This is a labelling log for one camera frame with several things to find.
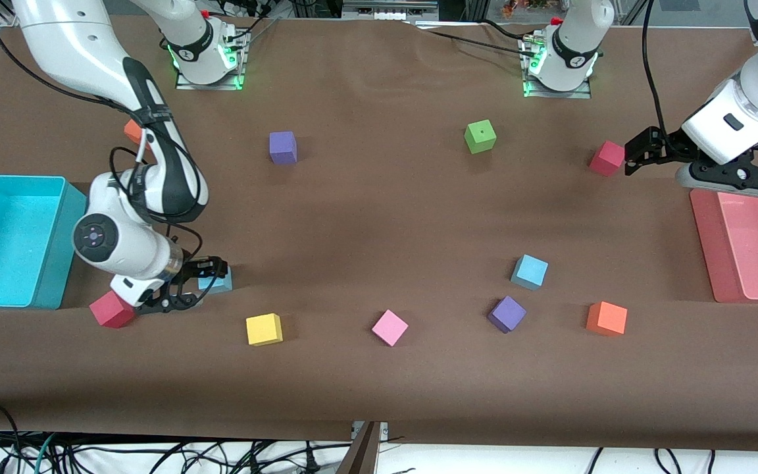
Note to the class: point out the light blue foam block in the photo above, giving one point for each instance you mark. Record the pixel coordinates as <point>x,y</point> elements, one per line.
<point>529,271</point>
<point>220,284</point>

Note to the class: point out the small metal table clamp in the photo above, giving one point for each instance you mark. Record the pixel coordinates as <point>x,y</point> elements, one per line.
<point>384,429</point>

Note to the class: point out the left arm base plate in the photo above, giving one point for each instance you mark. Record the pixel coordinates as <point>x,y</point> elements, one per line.
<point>556,94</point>

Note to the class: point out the red foam block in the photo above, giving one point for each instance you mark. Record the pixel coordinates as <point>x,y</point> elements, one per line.
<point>606,159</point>
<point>109,311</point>

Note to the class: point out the yellow foam block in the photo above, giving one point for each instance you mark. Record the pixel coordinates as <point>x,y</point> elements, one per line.
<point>264,329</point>

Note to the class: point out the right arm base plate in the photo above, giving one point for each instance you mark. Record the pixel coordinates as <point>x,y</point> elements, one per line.
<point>208,86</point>

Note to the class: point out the green foam block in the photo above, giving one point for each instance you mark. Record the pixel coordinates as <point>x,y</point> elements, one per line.
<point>480,136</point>

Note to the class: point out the table cover sheet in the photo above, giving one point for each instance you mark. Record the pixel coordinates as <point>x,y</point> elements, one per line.
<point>379,217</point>

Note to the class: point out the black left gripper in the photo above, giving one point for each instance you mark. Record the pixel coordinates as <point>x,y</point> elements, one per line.
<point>670,146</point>

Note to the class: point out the pink foam block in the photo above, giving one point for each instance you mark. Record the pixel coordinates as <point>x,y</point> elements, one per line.
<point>389,327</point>

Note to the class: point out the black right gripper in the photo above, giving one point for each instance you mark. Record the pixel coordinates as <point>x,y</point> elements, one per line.
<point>193,270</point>

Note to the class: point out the aluminium frame corner bracket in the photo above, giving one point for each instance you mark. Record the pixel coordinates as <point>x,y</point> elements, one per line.
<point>5,20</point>

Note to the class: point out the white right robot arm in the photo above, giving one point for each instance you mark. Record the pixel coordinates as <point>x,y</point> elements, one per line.
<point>76,39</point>

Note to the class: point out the cyan plastic bin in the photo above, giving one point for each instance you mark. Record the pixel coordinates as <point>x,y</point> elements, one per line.
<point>4,250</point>

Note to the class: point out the orange foam block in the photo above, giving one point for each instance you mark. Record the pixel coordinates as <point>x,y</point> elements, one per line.
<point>606,318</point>
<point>132,133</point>

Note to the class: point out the purple foam block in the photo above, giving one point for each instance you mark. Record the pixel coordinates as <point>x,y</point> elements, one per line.
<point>506,314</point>
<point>283,147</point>

